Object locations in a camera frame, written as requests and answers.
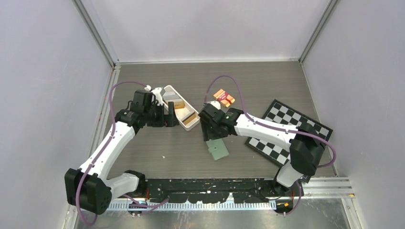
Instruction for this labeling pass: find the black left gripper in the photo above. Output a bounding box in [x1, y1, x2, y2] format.
[144, 102, 179, 127]

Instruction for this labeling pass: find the mint green card holder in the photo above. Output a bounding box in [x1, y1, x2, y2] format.
[205, 139, 230, 161]

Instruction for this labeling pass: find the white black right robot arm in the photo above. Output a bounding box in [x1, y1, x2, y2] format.
[199, 101, 326, 196]

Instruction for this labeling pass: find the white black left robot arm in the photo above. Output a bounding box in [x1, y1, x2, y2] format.
[64, 87, 179, 215]

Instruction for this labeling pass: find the gold credit card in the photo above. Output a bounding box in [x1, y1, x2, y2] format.
[172, 99, 185, 109]

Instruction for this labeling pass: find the grey credit card stack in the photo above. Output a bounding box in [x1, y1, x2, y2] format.
[162, 91, 180, 101]

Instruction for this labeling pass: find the white rectangular plastic tray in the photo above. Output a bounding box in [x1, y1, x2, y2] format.
[163, 85, 200, 131]

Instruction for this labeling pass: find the red orange small box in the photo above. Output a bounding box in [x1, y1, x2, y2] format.
[213, 89, 235, 108]

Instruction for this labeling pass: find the black white chessboard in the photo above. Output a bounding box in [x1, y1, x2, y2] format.
[244, 99, 333, 184]

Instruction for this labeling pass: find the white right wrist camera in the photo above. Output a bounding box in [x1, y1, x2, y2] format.
[204, 101, 221, 110]

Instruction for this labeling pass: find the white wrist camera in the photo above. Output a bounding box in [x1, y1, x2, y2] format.
[204, 101, 221, 110]
[144, 85, 165, 106]

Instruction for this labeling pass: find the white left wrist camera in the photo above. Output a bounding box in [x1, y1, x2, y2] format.
[144, 85, 165, 106]

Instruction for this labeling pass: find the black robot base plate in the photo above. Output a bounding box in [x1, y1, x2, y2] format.
[128, 178, 303, 204]

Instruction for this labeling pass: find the aluminium frame rail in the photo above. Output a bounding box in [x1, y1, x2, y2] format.
[67, 177, 355, 212]

